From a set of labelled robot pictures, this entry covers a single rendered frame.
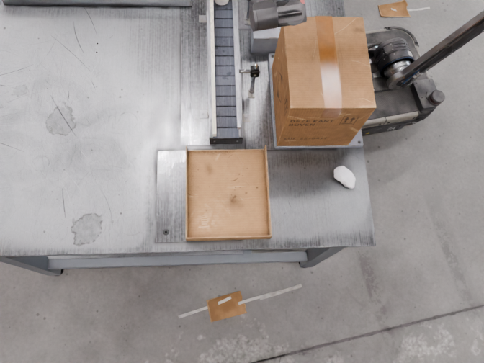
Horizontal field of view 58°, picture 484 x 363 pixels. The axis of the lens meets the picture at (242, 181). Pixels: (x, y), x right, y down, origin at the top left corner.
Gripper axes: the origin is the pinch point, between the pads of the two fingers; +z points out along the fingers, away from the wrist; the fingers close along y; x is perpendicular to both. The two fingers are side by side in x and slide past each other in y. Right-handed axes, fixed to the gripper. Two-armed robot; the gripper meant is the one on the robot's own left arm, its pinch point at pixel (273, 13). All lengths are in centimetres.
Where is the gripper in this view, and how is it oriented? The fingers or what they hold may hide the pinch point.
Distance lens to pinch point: 130.4
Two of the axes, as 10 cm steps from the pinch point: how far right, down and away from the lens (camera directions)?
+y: -9.7, 2.1, -1.1
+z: -1.8, -3.5, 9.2
